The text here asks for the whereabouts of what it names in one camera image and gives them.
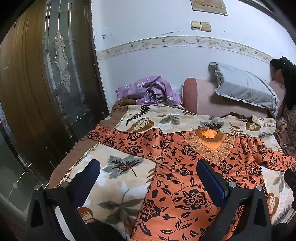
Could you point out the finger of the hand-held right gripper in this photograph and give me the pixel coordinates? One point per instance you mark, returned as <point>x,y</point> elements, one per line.
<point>291,178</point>

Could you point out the brown patterned cloth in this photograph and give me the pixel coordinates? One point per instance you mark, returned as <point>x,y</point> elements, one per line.
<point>289,129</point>

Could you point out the black hanging garment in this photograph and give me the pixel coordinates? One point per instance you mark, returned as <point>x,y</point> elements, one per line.
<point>289,81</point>

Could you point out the beige leaf print blanket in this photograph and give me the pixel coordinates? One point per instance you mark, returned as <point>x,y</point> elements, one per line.
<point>129,192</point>

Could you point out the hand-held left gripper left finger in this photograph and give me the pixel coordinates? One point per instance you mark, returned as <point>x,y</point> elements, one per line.
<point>93,168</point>

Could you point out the brass wall switch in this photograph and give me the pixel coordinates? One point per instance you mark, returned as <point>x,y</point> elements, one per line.
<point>205,26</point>
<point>195,25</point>

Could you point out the framed wall picture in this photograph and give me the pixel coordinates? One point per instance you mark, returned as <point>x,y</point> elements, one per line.
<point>208,5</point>

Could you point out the purple floral cloth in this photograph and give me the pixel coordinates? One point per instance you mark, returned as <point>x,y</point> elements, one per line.
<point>148,92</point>

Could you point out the wooden door with glass panel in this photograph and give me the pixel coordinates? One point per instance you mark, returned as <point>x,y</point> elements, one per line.
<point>23,92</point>

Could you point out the grey pillow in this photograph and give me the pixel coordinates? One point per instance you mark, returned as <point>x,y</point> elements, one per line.
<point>242,88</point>

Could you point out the orange black floral shirt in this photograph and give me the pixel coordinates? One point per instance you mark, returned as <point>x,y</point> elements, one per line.
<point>180,185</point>

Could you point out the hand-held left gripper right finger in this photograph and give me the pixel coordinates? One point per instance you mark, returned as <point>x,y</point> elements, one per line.
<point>209,178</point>

